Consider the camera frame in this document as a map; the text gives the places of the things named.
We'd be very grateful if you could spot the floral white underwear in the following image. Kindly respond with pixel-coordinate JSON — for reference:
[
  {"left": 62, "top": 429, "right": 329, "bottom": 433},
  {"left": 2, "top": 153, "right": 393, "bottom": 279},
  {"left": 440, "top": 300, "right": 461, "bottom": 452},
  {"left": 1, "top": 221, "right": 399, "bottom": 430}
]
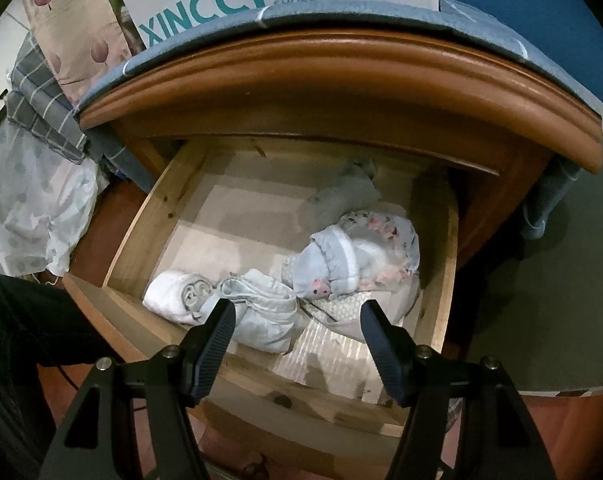
[{"left": 292, "top": 210, "right": 421, "bottom": 299}]

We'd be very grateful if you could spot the wooden nightstand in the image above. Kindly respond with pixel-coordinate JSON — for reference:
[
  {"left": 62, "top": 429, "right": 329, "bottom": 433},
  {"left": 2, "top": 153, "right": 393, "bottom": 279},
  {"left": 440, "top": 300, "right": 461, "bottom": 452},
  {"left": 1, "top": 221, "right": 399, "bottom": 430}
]
[{"left": 80, "top": 29, "right": 603, "bottom": 262}]

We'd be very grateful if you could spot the white sock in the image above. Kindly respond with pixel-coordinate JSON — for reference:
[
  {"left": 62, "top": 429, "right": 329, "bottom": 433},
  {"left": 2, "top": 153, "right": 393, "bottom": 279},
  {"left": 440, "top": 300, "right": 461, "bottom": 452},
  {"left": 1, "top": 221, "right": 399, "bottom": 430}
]
[{"left": 142, "top": 270, "right": 214, "bottom": 325}]

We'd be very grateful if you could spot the beige floral curtain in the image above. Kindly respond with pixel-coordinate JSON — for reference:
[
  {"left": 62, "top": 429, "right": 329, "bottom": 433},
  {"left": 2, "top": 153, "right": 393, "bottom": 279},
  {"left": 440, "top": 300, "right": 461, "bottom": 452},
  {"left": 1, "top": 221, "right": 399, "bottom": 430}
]
[{"left": 22, "top": 0, "right": 132, "bottom": 105}]

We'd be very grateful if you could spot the grey white underwear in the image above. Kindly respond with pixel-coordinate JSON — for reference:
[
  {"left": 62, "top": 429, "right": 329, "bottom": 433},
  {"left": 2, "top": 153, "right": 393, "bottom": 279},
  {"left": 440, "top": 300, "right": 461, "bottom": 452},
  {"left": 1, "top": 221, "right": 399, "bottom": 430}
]
[{"left": 200, "top": 269, "right": 305, "bottom": 354}]

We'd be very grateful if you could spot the white patterned sheet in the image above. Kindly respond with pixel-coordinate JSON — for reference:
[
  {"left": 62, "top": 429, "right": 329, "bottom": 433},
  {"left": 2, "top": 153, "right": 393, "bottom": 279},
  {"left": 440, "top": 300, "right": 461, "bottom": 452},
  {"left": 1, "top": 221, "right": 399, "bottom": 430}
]
[{"left": 0, "top": 120, "right": 108, "bottom": 276}]

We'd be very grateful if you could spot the grey plaid bedding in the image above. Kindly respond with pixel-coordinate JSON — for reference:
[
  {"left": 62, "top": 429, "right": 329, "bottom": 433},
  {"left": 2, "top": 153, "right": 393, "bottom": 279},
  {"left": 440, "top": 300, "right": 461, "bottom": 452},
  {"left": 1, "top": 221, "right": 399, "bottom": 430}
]
[{"left": 5, "top": 32, "right": 88, "bottom": 164}]

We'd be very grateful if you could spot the brown satin curtain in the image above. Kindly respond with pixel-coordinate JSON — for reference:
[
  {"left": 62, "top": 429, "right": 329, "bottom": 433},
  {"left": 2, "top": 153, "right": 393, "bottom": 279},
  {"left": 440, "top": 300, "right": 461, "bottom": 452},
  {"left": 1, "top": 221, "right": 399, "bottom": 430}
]
[{"left": 108, "top": 0, "right": 145, "bottom": 55}]

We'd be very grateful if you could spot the beige honeycomb underwear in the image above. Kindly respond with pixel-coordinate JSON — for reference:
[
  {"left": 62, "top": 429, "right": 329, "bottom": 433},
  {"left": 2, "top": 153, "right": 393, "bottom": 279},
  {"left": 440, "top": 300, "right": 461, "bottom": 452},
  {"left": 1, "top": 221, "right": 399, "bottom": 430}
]
[{"left": 280, "top": 253, "right": 422, "bottom": 345}]

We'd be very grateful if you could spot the grey sock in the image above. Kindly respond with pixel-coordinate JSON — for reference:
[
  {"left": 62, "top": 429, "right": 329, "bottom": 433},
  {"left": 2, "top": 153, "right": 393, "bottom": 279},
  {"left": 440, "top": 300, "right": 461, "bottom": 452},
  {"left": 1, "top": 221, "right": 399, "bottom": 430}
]
[{"left": 297, "top": 158, "right": 382, "bottom": 233}]

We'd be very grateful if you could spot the blue checked cloth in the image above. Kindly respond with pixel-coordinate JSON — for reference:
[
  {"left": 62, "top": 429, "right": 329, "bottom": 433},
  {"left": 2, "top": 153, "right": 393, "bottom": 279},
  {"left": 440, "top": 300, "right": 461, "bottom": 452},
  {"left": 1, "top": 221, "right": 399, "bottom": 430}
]
[{"left": 78, "top": 1, "right": 600, "bottom": 117}]

